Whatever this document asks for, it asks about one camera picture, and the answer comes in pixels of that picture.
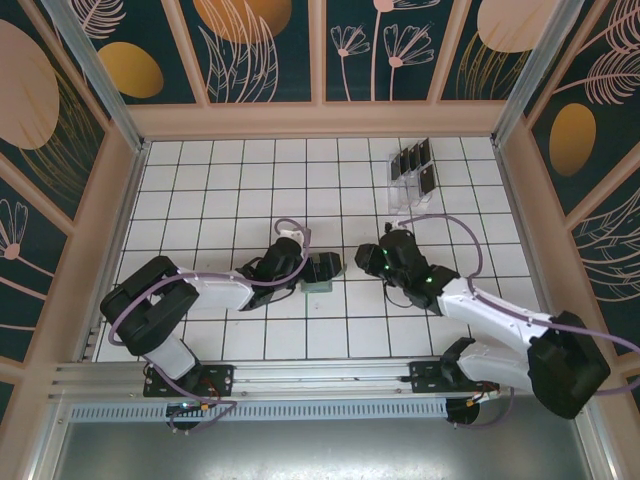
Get clear acrylic card stand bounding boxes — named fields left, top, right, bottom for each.
left=387, top=138, right=437, bottom=217

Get grey metal sheet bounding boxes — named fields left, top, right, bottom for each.
left=29, top=392, right=624, bottom=480

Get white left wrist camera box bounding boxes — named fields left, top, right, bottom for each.
left=277, top=227, right=312, bottom=247

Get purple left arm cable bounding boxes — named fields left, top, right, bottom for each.
left=108, top=218, right=311, bottom=435

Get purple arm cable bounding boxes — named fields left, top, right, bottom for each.
left=394, top=214, right=640, bottom=431
left=108, top=218, right=311, bottom=435

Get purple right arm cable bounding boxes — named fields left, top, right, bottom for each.
left=394, top=214, right=640, bottom=431

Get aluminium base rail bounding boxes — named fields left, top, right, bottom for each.
left=48, top=352, right=599, bottom=401

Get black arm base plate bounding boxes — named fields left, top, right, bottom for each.
left=408, top=359, right=501, bottom=394
left=143, top=364, right=236, bottom=399

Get slotted grey cable duct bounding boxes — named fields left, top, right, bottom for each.
left=67, top=398, right=450, bottom=422

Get wall panel with pink flowers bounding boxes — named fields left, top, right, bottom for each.
left=322, top=0, right=444, bottom=104

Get wall panel oval and ferns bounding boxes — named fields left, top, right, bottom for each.
left=522, top=0, right=640, bottom=219

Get wall panel pink leaf outlines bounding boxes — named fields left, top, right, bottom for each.
left=567, top=187, right=640, bottom=359

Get aluminium frame post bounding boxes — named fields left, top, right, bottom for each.
left=42, top=0, right=152, bottom=154
left=491, top=0, right=581, bottom=147

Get wall panel circle and leaves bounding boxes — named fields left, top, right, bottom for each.
left=182, top=0, right=321, bottom=105

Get dark wall panel with oval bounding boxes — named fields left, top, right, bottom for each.
left=74, top=0, right=209, bottom=106

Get wall panel pink circle grasses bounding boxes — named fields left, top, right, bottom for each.
left=439, top=0, right=556, bottom=103

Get wall panel single flower outline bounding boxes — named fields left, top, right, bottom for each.
left=0, top=154, right=71, bottom=364

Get wall panel large pink circle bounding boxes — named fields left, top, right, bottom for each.
left=0, top=0, right=112, bottom=226

